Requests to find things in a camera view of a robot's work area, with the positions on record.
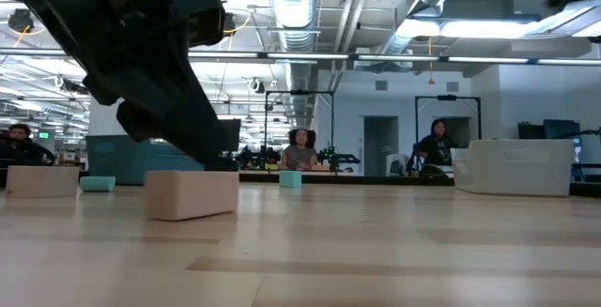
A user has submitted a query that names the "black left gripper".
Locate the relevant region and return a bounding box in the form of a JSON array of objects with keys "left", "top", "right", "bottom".
[{"left": 0, "top": 0, "right": 240, "bottom": 173}]

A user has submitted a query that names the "large beige foam block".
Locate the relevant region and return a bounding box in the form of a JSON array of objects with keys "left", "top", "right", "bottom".
[{"left": 145, "top": 170, "right": 239, "bottom": 222}]

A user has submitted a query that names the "teal half-cylinder block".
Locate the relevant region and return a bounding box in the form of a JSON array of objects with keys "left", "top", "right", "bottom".
[{"left": 78, "top": 176, "right": 117, "bottom": 193}]

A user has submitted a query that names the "teal cube block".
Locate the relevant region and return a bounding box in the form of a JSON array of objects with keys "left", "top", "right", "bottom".
[{"left": 278, "top": 170, "right": 303, "bottom": 189}]

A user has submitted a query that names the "black monitor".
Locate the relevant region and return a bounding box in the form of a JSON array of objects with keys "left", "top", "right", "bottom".
[{"left": 219, "top": 118, "right": 242, "bottom": 153}]

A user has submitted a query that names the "white column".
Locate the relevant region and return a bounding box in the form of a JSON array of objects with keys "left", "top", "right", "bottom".
[{"left": 88, "top": 100, "right": 128, "bottom": 137}]

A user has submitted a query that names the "blue plastic bin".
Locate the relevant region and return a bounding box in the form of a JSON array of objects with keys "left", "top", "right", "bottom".
[{"left": 85, "top": 134, "right": 207, "bottom": 186}]

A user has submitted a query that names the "person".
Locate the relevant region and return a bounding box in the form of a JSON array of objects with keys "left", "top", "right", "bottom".
[
  {"left": 280, "top": 128, "right": 319, "bottom": 172},
  {"left": 0, "top": 123, "right": 56, "bottom": 166},
  {"left": 415, "top": 118, "right": 459, "bottom": 177}
]

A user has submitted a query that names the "natural wood rectangular block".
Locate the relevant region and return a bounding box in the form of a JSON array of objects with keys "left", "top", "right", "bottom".
[{"left": 5, "top": 165, "right": 80, "bottom": 199}]

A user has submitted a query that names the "long ceiling light bar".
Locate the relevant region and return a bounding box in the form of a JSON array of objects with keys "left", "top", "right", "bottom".
[{"left": 0, "top": 47, "right": 601, "bottom": 67}]

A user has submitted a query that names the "dark monitor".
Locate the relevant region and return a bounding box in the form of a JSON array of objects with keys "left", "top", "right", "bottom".
[{"left": 543, "top": 118, "right": 581, "bottom": 140}]

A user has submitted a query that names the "yellow hanging pendant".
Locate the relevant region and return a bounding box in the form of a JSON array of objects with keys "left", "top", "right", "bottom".
[{"left": 425, "top": 37, "right": 437, "bottom": 86}]

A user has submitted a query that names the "grey door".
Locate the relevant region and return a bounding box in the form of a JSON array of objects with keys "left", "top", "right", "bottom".
[
  {"left": 445, "top": 116, "right": 470, "bottom": 148},
  {"left": 363, "top": 115, "right": 399, "bottom": 177}
]

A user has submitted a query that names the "white plastic bin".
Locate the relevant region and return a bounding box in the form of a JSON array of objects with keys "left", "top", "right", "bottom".
[{"left": 453, "top": 138, "right": 575, "bottom": 198}]

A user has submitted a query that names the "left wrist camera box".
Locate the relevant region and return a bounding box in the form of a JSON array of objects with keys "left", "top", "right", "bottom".
[{"left": 173, "top": 0, "right": 226, "bottom": 48}]

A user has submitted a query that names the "black rig frame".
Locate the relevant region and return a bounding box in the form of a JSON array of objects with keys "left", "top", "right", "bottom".
[
  {"left": 414, "top": 94, "right": 482, "bottom": 142},
  {"left": 264, "top": 89, "right": 335, "bottom": 148}
]

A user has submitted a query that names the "black table frame rail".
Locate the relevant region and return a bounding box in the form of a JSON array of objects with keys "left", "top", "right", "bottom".
[{"left": 237, "top": 171, "right": 455, "bottom": 187}]

